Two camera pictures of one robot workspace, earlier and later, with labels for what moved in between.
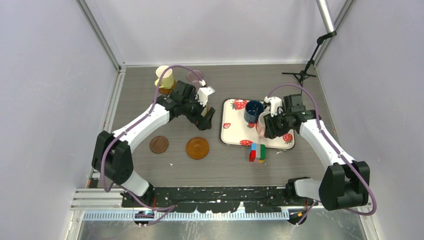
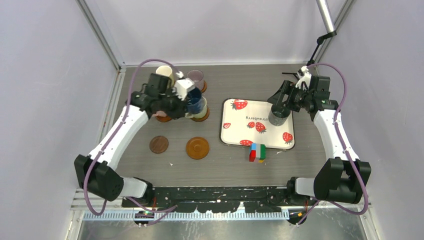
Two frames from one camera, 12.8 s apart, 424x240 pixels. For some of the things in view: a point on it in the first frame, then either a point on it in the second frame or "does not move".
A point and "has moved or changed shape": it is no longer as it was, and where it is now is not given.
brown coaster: x=197 y=148 does not move
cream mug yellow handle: x=167 y=81 does not move
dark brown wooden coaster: x=159 y=144 does not move
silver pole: x=323 y=8 does not move
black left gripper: x=199 y=119 → x=180 y=110
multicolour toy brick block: x=257 y=153 does not move
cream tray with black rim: x=234 y=130 does not move
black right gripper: x=271 y=131 → x=287 y=88
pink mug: x=260 y=127 has moved or changed shape
